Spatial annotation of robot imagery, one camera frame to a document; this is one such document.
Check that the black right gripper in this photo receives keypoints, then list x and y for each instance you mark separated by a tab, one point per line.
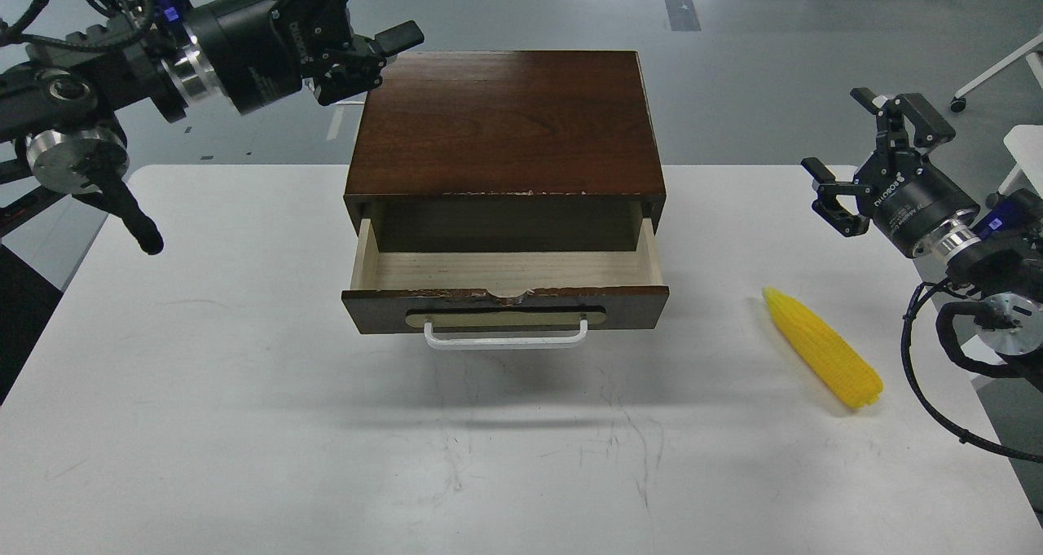
910	199

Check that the wooden drawer with white handle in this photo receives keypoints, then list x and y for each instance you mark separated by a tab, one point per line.
496	292

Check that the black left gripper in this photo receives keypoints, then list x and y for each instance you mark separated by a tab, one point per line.
232	48

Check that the white wheeled furniture leg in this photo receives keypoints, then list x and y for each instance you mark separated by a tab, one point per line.
1030	53

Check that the grey floor tape strip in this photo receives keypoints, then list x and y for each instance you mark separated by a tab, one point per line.
682	16

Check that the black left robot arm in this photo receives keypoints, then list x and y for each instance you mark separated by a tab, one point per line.
90	58

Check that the dark wooden drawer cabinet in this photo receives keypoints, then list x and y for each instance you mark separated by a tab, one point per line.
507	151

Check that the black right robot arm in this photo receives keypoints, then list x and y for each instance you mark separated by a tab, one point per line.
998	258

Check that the yellow corn cob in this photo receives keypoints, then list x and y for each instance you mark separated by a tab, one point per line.
850	379

